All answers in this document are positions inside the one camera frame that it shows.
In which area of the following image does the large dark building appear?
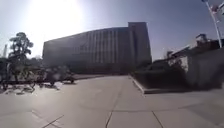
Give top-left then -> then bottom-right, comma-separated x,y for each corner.
42,21 -> 153,75

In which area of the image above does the grey paved plaza ground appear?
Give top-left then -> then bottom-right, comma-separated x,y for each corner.
0,74 -> 224,128

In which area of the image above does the row of parked bicycles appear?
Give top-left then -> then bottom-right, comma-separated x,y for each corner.
0,63 -> 76,95

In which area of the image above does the tree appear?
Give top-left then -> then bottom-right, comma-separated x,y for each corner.
8,31 -> 34,68

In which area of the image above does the lamp pole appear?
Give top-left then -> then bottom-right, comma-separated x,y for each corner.
201,0 -> 224,49

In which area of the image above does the low concrete wall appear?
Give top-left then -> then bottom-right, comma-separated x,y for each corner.
129,46 -> 224,94

